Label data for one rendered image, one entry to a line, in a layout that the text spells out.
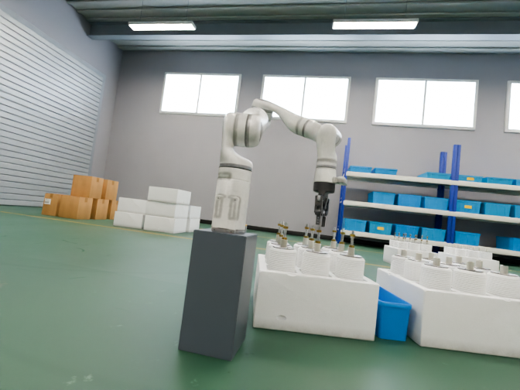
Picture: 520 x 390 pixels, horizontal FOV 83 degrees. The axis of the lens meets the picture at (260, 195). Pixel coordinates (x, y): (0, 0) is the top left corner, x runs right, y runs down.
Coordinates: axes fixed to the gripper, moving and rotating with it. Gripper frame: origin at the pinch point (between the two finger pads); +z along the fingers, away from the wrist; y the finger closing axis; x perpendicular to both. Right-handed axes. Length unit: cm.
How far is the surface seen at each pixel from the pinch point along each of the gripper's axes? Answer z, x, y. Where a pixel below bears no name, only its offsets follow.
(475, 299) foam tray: 19, 49, -13
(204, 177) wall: -67, -361, -457
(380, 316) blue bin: 28.2, 21.9, -5.2
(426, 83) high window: -298, 73, -544
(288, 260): 13.5, -7.6, 8.3
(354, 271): 14.5, 12.9, -0.5
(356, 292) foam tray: 20.8, 14.2, 2.2
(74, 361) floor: 35, -37, 58
